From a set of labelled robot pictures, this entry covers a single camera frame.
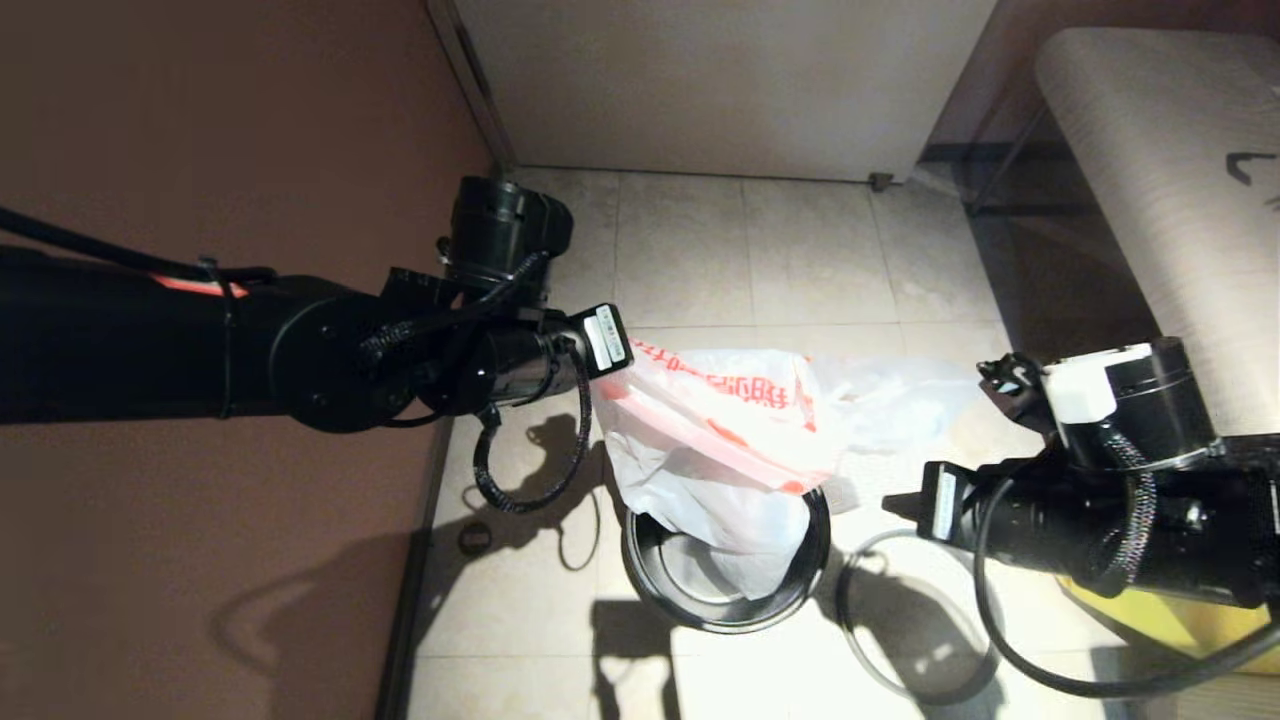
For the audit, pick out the yellow plastic bag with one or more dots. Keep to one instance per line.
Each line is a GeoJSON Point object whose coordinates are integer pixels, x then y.
{"type": "Point", "coordinates": [1200, 620]}

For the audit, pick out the white plastic bag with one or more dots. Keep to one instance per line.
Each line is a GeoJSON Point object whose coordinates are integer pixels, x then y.
{"type": "Point", "coordinates": [900, 410]}

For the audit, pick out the beige wooden table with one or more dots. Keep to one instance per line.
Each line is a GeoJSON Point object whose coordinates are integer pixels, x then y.
{"type": "Point", "coordinates": [1150, 150]}

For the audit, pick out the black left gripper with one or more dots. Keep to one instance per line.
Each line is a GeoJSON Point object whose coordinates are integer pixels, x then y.
{"type": "Point", "coordinates": [500, 350]}

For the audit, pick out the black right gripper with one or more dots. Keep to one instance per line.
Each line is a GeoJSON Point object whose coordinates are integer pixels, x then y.
{"type": "Point", "coordinates": [1060, 520]}

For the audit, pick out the clear plastic bag red print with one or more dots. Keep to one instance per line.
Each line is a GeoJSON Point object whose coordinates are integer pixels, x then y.
{"type": "Point", "coordinates": [720, 450]}

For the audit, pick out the small dark cabinet foot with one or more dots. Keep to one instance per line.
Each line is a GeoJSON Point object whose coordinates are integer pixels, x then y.
{"type": "Point", "coordinates": [880, 182]}

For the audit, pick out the grey metal furniture frame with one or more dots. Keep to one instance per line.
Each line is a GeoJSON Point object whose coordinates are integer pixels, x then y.
{"type": "Point", "coordinates": [1007, 160]}

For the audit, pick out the black round trash bin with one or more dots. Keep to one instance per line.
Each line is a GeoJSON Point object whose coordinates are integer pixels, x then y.
{"type": "Point", "coordinates": [640, 570]}

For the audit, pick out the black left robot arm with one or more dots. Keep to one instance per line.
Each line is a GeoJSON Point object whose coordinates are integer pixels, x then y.
{"type": "Point", "coordinates": [120, 340]}

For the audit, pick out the white cabinet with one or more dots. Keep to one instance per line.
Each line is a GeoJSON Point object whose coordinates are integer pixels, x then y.
{"type": "Point", "coordinates": [720, 90]}

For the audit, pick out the small round floor drain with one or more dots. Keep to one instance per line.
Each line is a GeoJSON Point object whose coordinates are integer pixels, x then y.
{"type": "Point", "coordinates": [475, 538]}

